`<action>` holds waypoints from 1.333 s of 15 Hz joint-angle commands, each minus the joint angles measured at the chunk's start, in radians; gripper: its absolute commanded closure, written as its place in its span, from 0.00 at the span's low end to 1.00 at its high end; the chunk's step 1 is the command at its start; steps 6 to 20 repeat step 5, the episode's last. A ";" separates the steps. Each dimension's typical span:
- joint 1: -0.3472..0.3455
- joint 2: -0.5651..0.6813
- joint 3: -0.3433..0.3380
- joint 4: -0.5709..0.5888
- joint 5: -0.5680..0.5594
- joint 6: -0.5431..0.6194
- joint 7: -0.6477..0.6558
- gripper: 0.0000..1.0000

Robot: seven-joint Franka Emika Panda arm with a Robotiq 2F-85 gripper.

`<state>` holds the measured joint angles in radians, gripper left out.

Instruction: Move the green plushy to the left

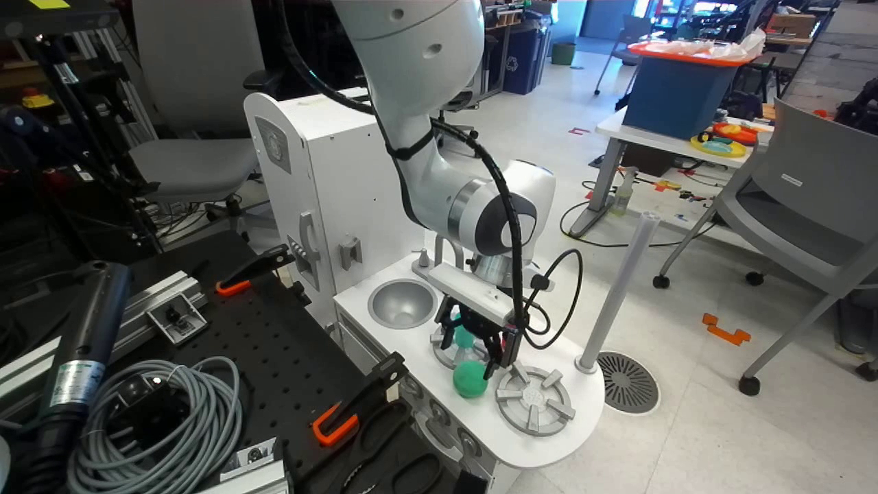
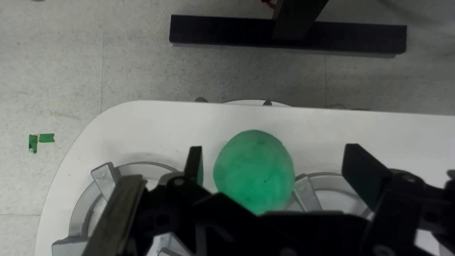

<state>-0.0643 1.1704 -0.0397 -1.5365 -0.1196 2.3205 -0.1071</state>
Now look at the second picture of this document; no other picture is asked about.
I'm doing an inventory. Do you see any black stand base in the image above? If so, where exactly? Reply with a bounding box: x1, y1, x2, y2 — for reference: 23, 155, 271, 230
170, 0, 409, 58

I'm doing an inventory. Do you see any green plush ball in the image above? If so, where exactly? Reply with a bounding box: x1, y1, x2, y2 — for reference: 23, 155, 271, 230
212, 128, 296, 217

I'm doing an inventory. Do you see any gray toy stove burner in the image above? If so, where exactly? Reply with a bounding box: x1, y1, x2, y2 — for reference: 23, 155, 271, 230
291, 171, 376, 219
50, 161, 191, 256

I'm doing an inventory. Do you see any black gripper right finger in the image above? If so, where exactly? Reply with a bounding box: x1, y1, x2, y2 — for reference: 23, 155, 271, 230
342, 142, 396, 210

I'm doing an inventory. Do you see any green floor tape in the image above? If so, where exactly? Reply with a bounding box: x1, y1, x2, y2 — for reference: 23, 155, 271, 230
28, 132, 57, 155

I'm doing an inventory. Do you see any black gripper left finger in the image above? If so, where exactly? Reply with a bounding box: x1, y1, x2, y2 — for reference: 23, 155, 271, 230
183, 145, 212, 195

